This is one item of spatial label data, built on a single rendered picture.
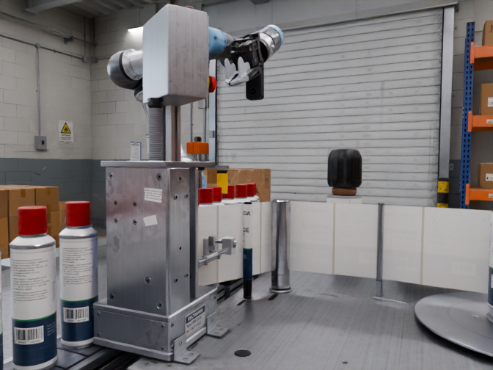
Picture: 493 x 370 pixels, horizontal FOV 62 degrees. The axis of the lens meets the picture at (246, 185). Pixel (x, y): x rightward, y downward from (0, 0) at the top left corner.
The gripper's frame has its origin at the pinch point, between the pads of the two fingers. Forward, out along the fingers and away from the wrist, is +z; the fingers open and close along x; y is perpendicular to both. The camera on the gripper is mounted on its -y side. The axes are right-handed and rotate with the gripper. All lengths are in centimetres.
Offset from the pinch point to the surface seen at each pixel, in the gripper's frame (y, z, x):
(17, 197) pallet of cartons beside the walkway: -131, -122, -300
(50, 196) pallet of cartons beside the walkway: -151, -152, -298
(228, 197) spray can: -25.6, 10.9, -2.6
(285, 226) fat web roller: -20.8, 26.6, 17.6
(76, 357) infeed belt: -13, 66, 1
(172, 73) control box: 8.1, 13.8, -6.5
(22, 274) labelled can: 0, 65, -2
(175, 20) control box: 17.4, 7.5, -6.0
